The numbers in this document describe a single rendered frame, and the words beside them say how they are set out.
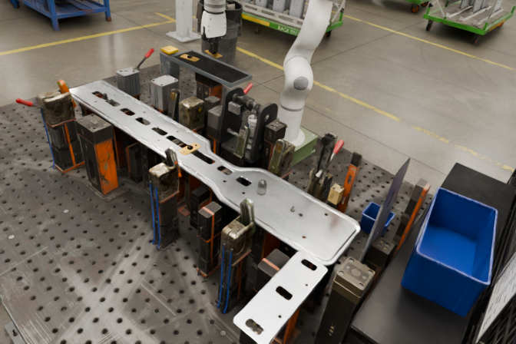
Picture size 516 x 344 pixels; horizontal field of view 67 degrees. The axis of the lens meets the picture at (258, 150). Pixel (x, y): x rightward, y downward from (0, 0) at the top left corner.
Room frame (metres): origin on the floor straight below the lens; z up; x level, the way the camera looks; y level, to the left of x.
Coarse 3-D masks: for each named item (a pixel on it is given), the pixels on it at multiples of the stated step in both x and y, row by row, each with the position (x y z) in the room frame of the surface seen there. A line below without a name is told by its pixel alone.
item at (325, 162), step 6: (330, 132) 1.06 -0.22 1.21; (324, 138) 1.02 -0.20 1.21; (330, 138) 1.03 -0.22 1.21; (336, 138) 1.04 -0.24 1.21; (324, 144) 1.01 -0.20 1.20; (330, 144) 1.04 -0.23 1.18; (324, 150) 1.04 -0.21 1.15; (330, 150) 1.02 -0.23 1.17; (324, 156) 1.04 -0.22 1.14; (330, 156) 1.03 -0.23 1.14; (318, 162) 1.03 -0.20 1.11; (324, 162) 1.03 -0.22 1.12; (318, 168) 1.04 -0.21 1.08; (324, 168) 1.02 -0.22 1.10; (324, 174) 1.02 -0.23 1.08
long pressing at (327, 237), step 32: (96, 96) 1.49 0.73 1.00; (128, 96) 1.51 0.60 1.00; (128, 128) 1.26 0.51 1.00; (160, 128) 1.29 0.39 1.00; (192, 160) 1.11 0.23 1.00; (224, 160) 1.13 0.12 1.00; (224, 192) 0.96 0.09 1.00; (288, 192) 1.00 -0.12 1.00; (256, 224) 0.84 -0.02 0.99; (288, 224) 0.85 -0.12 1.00; (320, 224) 0.86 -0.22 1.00; (352, 224) 0.88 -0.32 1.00; (320, 256) 0.74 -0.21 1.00
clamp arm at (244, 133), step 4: (240, 128) 1.22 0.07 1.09; (244, 128) 1.21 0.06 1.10; (248, 128) 1.21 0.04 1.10; (240, 132) 1.21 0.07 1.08; (244, 132) 1.20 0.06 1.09; (248, 132) 1.20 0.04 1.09; (240, 136) 1.20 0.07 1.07; (244, 136) 1.20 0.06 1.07; (248, 136) 1.21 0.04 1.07; (240, 140) 1.20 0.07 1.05; (244, 140) 1.20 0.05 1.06; (248, 140) 1.21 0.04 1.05; (236, 144) 1.21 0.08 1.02; (240, 144) 1.20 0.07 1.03; (244, 144) 1.19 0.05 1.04; (236, 148) 1.20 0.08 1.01; (240, 148) 1.19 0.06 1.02; (244, 148) 1.19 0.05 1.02; (236, 152) 1.20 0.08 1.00; (240, 152) 1.19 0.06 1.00; (244, 152) 1.19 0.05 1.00; (240, 156) 1.18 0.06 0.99
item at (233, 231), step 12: (240, 216) 0.82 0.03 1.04; (228, 228) 0.76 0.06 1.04; (240, 228) 0.77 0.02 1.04; (252, 228) 0.79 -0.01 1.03; (228, 240) 0.74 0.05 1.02; (240, 240) 0.75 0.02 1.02; (228, 252) 0.73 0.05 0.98; (240, 252) 0.75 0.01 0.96; (228, 264) 0.75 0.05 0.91; (240, 264) 0.76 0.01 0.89; (228, 276) 0.75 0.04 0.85; (240, 276) 0.77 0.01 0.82; (228, 288) 0.72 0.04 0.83; (240, 288) 0.77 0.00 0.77; (216, 300) 0.75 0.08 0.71; (228, 300) 0.73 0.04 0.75; (240, 300) 0.77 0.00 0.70; (228, 312) 0.72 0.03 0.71
